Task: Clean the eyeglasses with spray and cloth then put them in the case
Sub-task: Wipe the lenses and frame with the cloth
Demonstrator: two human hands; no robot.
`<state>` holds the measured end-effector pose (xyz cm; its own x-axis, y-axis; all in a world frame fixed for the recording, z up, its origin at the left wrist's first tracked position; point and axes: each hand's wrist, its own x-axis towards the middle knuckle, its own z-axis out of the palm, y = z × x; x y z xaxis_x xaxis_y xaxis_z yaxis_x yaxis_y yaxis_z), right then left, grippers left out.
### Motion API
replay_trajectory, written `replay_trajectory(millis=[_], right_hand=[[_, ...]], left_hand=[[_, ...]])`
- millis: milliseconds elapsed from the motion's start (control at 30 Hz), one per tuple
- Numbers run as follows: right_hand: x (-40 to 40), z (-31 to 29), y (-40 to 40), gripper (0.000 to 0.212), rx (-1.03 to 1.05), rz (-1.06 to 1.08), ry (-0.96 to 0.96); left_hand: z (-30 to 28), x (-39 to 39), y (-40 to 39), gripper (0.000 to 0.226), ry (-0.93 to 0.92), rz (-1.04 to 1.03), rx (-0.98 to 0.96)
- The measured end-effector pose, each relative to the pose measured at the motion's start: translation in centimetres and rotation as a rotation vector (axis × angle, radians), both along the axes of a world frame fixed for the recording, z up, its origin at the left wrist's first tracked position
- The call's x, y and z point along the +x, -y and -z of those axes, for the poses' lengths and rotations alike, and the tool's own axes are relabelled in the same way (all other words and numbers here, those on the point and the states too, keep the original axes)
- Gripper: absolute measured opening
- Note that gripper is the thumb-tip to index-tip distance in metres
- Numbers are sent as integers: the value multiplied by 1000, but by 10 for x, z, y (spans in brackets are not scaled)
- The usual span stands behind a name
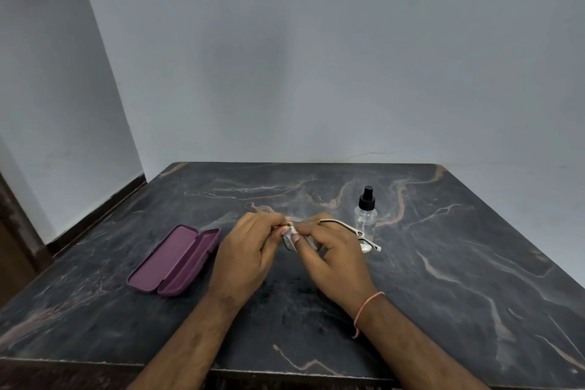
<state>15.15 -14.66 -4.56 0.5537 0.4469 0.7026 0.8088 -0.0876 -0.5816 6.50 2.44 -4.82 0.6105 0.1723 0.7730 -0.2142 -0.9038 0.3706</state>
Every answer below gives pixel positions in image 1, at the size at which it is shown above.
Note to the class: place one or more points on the clear spray bottle black cap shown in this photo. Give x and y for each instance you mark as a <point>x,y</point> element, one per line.
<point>366,216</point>

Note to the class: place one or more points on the orange thread wristband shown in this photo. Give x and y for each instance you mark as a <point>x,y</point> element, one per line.
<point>365,305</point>

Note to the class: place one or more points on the white cleaning cloth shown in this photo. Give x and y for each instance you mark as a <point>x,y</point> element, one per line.
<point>289,244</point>

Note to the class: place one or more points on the metal-framed eyeglasses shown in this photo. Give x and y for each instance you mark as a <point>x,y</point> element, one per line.
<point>352,229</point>

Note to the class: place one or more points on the person's left hand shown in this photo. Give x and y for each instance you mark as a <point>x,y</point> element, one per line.
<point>242,257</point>

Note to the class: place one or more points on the brown wooden door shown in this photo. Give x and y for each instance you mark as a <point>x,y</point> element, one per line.
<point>16,257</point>

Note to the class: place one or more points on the purple glasses case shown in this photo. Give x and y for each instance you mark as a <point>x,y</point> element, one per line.
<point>173,261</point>

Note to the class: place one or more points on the person's right forearm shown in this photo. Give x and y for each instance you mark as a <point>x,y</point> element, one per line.
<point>416,353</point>

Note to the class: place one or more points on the person's left forearm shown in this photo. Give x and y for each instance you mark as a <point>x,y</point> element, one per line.
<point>187,348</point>

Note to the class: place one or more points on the person's right hand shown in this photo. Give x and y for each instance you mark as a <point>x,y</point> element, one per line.
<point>343,266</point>

